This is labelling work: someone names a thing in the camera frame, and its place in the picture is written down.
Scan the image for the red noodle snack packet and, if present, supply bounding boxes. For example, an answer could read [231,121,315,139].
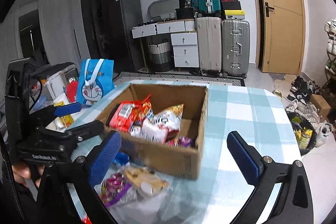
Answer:
[105,100,153,133]

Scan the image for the white red-edged snack packet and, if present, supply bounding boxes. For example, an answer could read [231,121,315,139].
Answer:
[129,118,181,143]

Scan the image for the left hand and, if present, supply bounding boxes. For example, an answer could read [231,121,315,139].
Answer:
[12,162,45,188]

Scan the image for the yellow snack box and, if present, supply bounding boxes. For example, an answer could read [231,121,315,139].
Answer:
[54,101,74,129]

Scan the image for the blue Doraemon gift bag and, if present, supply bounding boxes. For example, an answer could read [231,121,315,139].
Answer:
[76,59,114,106]

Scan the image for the purple candy packet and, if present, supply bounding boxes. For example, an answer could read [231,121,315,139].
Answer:
[100,172,131,208]

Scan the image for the cardboard SF box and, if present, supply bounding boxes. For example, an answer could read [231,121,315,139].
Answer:
[94,83,209,180]

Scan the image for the teal checked tablecloth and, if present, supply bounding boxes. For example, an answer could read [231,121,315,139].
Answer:
[68,78,301,224]

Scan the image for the small cardboard box on floor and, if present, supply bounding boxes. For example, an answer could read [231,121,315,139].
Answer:
[310,94,331,122]

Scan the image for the black refrigerator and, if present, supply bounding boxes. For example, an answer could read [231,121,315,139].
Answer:
[80,0,145,73]

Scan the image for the woven laundry basket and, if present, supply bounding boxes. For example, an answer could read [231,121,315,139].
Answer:
[147,38,174,73]

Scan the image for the bamboo shoe rack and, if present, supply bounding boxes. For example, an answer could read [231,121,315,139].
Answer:
[324,19,336,96]

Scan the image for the patterned floor rug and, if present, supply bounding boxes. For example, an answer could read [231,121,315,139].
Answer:
[113,72,245,87]

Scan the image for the white drawer desk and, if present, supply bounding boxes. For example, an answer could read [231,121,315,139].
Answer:
[131,19,199,68]

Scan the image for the beige hard suitcase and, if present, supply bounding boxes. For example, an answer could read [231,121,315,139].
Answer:
[195,17,222,73]

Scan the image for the silver hard suitcase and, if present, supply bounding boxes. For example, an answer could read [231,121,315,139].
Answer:
[222,19,250,79]

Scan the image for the wooden door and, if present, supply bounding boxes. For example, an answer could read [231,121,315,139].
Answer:
[260,0,305,75]

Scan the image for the stacked shoe boxes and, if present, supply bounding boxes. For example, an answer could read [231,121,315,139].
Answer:
[220,0,245,20]

